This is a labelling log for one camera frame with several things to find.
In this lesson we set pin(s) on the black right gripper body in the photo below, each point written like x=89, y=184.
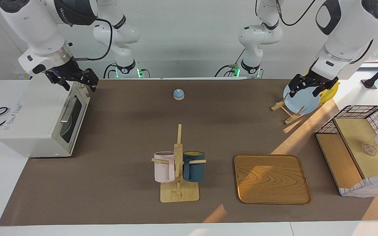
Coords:
x=71, y=70

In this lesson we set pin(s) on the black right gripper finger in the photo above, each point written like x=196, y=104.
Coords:
x=57, y=78
x=92, y=78

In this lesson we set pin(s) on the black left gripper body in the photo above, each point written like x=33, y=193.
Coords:
x=317, y=78

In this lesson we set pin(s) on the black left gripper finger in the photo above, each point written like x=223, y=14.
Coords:
x=298, y=83
x=326, y=88

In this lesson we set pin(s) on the oven door with glass window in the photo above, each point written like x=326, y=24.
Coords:
x=79, y=111

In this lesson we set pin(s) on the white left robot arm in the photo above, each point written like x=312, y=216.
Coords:
x=346, y=29

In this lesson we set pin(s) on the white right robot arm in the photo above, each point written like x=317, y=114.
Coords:
x=34, y=26

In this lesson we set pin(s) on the white toaster oven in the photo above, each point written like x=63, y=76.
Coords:
x=28, y=121

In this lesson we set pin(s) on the yellow plate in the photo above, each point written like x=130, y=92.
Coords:
x=328, y=95

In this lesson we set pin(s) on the light blue plate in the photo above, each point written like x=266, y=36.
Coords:
x=302, y=102

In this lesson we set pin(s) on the wooden dish rack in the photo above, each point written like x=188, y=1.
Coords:
x=278, y=106

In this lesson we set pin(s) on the brown table mat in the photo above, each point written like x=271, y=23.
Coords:
x=120, y=131

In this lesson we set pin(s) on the clear glass object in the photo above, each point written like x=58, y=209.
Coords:
x=368, y=149

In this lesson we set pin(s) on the blue call bell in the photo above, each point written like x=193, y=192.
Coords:
x=178, y=94

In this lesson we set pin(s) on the wooden tray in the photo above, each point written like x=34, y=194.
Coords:
x=271, y=180

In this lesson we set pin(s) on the pink mug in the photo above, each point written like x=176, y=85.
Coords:
x=162, y=170

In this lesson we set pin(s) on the dark blue mug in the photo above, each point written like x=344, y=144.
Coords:
x=195, y=170

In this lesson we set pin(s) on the wooden mug rack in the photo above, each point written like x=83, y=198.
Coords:
x=179, y=195

